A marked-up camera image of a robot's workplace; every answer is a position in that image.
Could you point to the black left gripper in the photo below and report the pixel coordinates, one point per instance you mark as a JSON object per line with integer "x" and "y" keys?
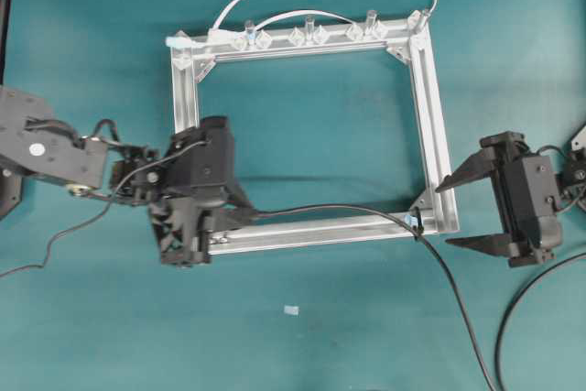
{"x": 184, "y": 219}

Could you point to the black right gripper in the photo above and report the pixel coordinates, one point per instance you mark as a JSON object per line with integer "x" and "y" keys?
{"x": 527, "y": 195}

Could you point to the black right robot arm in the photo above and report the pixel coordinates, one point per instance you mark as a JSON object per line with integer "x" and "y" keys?
{"x": 571, "y": 178}

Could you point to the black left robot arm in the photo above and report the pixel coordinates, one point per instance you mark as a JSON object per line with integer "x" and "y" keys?
{"x": 36, "y": 145}

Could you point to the small blue tape piece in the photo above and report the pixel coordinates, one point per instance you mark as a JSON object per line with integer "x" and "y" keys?
{"x": 291, "y": 310}

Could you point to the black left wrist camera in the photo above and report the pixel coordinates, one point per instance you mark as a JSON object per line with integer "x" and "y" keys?
{"x": 213, "y": 162}

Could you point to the aluminium extrusion frame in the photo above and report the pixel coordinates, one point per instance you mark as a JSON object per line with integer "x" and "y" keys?
{"x": 345, "y": 137}

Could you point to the metal post with blue tape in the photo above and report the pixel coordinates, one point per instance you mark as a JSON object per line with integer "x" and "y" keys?
{"x": 250, "y": 33}

